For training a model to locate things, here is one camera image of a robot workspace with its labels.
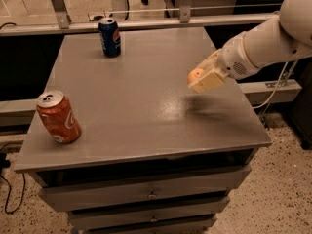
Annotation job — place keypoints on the orange fruit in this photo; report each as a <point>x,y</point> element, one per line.
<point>194,74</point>

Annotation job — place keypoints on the red coca cola can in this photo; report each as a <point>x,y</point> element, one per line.
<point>56,113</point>

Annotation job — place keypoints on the metal guard rail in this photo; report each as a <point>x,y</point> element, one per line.
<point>43,17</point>

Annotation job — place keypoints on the grey drawer cabinet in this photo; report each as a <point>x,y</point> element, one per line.
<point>153,157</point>

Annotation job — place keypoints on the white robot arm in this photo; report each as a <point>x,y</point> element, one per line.
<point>286,37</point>

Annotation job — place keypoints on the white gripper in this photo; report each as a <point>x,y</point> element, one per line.
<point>231,59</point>

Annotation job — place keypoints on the blue pepsi can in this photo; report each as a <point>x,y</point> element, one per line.
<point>110,37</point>

